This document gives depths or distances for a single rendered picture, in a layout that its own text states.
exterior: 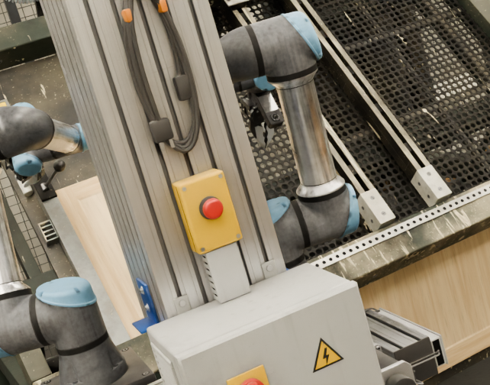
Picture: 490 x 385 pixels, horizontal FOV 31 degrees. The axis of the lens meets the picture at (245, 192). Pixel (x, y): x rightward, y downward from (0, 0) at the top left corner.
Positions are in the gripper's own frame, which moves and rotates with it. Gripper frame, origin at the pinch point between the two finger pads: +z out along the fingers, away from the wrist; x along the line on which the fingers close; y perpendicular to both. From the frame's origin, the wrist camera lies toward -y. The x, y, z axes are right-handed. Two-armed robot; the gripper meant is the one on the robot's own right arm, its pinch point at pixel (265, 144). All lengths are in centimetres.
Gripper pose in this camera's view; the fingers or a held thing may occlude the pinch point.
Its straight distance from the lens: 261.1
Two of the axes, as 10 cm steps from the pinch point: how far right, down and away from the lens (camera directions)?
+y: -4.4, -5.3, 7.3
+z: 0.8, 7.8, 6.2
